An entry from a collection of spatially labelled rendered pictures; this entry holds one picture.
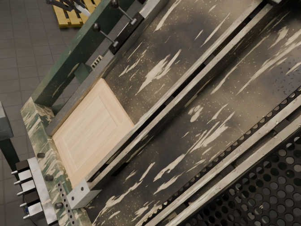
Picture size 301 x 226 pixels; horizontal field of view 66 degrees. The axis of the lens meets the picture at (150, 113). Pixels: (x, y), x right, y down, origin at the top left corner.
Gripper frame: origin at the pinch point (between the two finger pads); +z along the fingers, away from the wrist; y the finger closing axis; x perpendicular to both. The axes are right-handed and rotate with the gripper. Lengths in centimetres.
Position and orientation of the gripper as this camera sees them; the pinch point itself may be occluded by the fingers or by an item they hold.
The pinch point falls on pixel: (82, 9)
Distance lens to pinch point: 108.6
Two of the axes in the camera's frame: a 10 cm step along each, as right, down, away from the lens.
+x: 4.6, 7.4, -4.9
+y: -7.2, 6.4, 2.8
